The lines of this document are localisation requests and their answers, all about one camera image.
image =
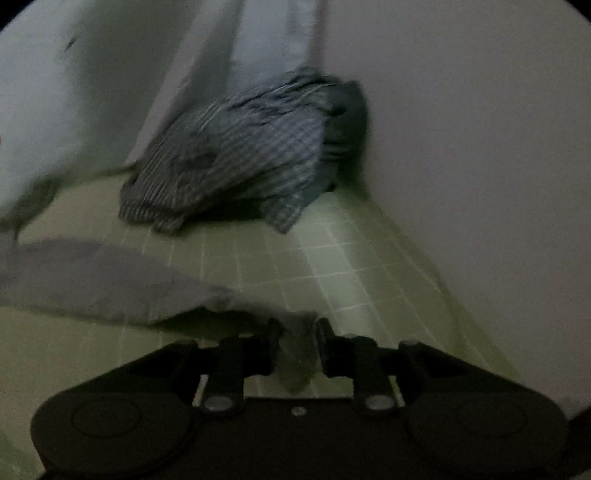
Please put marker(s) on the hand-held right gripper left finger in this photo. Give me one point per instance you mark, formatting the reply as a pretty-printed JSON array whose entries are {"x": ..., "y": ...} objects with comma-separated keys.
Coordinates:
[{"x": 275, "y": 339}]

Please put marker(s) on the grey garment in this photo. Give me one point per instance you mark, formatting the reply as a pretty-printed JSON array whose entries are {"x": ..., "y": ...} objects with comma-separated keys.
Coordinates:
[{"x": 101, "y": 281}]

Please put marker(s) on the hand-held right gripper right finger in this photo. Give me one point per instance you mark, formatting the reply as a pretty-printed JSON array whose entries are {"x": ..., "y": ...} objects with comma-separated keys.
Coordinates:
[{"x": 323, "y": 341}]

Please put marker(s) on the blue plaid shirt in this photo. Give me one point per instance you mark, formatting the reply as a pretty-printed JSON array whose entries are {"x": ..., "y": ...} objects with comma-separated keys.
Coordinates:
[{"x": 240, "y": 157}]

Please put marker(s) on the white pillow with carrot print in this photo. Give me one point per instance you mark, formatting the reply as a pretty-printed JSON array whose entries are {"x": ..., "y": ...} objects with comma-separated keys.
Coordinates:
[{"x": 92, "y": 83}]

